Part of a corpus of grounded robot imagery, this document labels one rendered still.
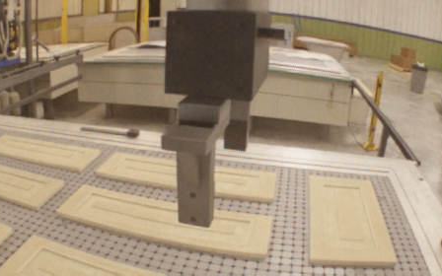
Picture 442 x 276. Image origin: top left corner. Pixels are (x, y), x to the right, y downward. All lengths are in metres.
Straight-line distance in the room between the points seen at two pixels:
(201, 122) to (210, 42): 0.11
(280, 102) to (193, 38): 3.49
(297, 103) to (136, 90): 1.91
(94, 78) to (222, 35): 4.16
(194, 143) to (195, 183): 0.09
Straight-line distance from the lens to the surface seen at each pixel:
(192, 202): 0.52
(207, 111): 0.48
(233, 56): 0.50
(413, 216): 1.26
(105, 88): 4.56
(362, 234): 1.06
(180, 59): 0.52
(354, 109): 4.08
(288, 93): 3.95
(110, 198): 1.16
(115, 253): 0.94
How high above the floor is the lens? 1.48
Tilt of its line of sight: 21 degrees down
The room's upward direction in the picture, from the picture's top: 2 degrees clockwise
